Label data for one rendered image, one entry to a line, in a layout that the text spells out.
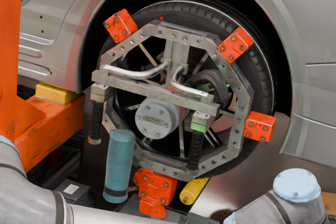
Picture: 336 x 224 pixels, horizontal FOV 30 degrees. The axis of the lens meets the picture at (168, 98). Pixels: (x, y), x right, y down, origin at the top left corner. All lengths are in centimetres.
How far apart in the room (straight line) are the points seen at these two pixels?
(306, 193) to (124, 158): 97
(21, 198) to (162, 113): 111
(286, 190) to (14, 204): 61
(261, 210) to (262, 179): 222
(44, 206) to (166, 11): 130
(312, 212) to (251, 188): 209
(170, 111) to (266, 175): 165
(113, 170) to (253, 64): 60
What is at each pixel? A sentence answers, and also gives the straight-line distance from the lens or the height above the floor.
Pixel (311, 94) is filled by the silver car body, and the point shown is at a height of 99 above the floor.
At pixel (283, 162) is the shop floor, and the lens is 377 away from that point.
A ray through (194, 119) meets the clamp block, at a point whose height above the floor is 94.
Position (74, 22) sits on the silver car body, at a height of 102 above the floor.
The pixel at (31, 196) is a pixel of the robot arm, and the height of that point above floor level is 122.
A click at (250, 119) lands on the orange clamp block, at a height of 88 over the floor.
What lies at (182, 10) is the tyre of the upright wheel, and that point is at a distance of 213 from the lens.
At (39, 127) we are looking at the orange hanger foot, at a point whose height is 68.
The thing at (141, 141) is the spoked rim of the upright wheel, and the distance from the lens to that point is 235.
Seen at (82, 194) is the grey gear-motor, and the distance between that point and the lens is 239.
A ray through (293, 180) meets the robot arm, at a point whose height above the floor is 110.
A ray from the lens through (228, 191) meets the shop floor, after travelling 337.
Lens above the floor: 175
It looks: 24 degrees down
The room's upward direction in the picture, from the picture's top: 9 degrees clockwise
